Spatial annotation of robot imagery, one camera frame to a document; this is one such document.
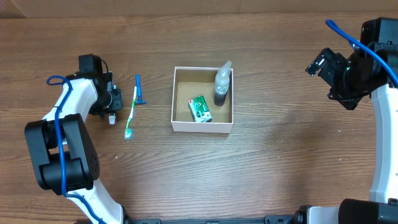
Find green white toothpaste tube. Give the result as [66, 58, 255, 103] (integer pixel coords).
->
[108, 113, 116, 125]

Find blue disposable razor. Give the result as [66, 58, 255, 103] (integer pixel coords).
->
[135, 73, 147, 105]

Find green white toothbrush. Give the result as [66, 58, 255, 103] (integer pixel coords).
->
[124, 86, 137, 140]

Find green Dettol soap bar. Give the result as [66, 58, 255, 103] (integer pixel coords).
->
[188, 95, 213, 123]

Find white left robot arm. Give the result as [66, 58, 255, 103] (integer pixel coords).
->
[24, 54, 131, 223]

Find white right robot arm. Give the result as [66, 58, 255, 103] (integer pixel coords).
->
[289, 17, 397, 223]

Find white cardboard box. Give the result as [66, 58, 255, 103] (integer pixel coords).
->
[170, 67, 234, 134]

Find foam soap pump bottle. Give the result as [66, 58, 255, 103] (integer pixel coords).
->
[214, 60, 232, 106]

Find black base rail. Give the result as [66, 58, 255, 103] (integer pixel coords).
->
[124, 215, 295, 224]

